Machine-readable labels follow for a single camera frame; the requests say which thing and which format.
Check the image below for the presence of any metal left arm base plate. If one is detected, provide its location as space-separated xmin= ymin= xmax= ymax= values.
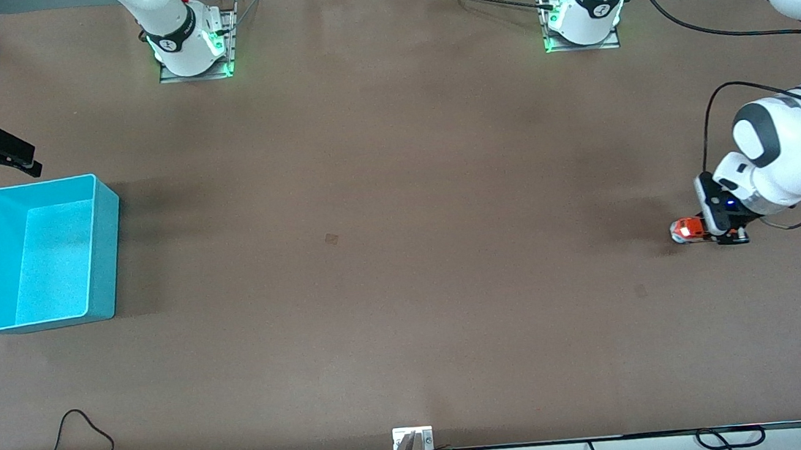
xmin=539 ymin=0 xmax=622 ymax=56

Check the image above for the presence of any orange toy bus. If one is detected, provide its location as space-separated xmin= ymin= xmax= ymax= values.
xmin=668 ymin=215 xmax=709 ymax=247

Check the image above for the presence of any blue plastic box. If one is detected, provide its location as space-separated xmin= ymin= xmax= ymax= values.
xmin=0 ymin=170 xmax=132 ymax=337

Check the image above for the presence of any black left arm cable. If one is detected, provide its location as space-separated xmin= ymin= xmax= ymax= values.
xmin=639 ymin=0 xmax=801 ymax=243

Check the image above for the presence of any black looped cable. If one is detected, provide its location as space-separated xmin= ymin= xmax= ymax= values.
xmin=693 ymin=423 xmax=768 ymax=450

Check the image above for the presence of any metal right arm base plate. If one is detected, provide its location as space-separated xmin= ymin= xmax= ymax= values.
xmin=151 ymin=0 xmax=238 ymax=85

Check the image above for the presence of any white bracket plate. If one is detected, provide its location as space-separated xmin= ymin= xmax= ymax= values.
xmin=391 ymin=425 xmax=435 ymax=450

